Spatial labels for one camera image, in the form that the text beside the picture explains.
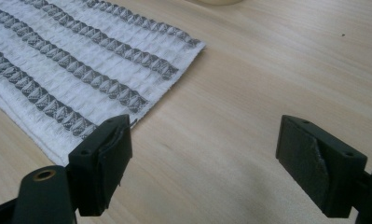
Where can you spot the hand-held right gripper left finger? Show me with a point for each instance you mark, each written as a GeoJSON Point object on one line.
{"type": "Point", "coordinates": [99, 168]}

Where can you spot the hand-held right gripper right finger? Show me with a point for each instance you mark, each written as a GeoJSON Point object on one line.
{"type": "Point", "coordinates": [317, 168]}

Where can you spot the white grey striped towel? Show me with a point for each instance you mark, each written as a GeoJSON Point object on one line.
{"type": "Point", "coordinates": [75, 68]}

